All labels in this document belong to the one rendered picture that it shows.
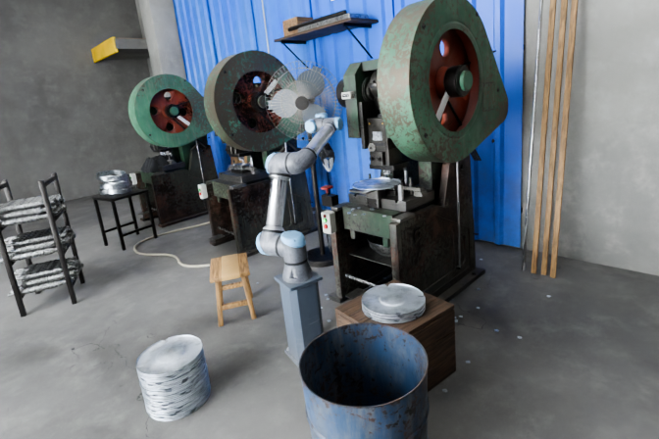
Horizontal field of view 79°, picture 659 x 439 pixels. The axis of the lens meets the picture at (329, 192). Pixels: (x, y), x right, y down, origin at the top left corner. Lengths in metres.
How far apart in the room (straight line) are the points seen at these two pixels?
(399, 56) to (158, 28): 5.60
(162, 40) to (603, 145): 6.03
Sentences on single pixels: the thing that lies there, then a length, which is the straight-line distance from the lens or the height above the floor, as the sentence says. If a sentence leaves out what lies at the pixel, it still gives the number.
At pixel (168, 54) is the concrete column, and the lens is 7.10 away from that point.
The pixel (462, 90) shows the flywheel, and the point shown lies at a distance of 2.14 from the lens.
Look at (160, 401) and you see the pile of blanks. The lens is 2.09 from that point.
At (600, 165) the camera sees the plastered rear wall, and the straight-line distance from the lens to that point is 3.19.
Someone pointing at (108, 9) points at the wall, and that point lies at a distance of 8.72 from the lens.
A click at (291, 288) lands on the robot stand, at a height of 0.45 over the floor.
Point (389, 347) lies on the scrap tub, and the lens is 1.61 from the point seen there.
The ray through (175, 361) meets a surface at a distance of 2.06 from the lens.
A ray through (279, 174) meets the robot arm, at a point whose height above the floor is 0.96.
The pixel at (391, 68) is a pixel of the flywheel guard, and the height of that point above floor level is 1.42.
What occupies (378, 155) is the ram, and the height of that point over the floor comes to 0.96.
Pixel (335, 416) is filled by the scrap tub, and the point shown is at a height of 0.43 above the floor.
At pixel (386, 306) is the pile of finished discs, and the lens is 1.87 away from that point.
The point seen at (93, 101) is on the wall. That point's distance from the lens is 8.37.
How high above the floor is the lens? 1.32
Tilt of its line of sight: 14 degrees down
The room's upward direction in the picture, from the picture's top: 6 degrees counter-clockwise
